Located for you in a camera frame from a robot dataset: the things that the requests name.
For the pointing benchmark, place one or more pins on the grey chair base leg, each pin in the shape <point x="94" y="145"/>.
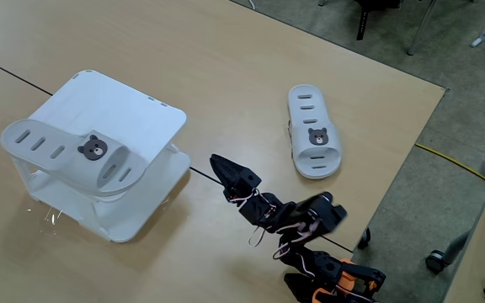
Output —
<point x="457" y="248"/>

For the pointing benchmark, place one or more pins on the black chair caster wheel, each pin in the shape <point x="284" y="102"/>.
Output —
<point x="435" y="261"/>

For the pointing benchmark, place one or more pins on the black table caster wheel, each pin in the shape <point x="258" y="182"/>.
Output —
<point x="365" y="237"/>

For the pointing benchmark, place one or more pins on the metal chair leg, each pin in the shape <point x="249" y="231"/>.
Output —
<point x="421" y="27"/>

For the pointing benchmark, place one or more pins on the white two-tier plastic box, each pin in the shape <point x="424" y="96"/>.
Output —
<point x="112" y="109"/>

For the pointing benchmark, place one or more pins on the black chair leg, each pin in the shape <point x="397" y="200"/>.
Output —
<point x="362" y="21"/>

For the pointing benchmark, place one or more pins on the white bear slipper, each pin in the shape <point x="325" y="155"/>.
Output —
<point x="70" y="164"/>
<point x="312" y="122"/>

